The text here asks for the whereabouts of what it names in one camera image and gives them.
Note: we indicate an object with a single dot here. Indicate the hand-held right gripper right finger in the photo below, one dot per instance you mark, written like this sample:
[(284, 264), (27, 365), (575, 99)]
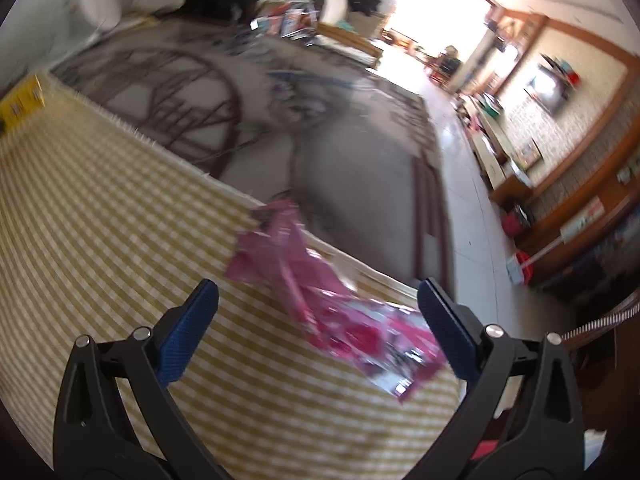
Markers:
[(445, 332)]

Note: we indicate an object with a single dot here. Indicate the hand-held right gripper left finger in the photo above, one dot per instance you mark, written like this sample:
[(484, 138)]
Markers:
[(190, 332)]

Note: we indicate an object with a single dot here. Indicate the pink foil wrapper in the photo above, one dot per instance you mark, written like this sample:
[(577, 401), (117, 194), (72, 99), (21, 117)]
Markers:
[(310, 285)]

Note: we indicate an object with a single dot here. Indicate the red dustpan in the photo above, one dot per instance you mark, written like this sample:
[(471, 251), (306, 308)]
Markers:
[(520, 270)]

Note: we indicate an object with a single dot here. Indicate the yellow checked cloth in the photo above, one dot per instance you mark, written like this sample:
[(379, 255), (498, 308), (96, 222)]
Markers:
[(125, 240)]

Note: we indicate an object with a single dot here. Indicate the red waste bin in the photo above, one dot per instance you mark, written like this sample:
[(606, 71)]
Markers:
[(515, 222)]

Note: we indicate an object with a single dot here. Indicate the wooden television cabinet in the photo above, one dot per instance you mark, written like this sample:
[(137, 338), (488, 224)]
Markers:
[(495, 155)]

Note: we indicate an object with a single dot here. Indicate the small framed picture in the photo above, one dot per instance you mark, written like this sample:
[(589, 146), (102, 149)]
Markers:
[(530, 154)]

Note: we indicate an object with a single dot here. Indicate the wooden dining chair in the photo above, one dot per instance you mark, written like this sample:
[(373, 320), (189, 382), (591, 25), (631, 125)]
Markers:
[(445, 67)]

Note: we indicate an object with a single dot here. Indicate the yellow drink carton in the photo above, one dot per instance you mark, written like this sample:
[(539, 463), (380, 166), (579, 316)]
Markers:
[(22, 102)]

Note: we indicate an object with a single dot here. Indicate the wooden sofa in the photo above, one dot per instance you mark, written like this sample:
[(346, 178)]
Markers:
[(350, 37)]

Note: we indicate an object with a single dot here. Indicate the book rack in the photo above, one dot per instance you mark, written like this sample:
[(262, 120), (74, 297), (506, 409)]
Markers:
[(285, 17)]

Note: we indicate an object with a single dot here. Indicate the white desk lamp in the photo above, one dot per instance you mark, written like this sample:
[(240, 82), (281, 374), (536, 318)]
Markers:
[(102, 2)]

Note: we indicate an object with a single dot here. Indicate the wall television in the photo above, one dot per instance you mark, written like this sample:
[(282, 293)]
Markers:
[(547, 87)]

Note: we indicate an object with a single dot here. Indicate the wall shelf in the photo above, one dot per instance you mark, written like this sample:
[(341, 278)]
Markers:
[(565, 67)]

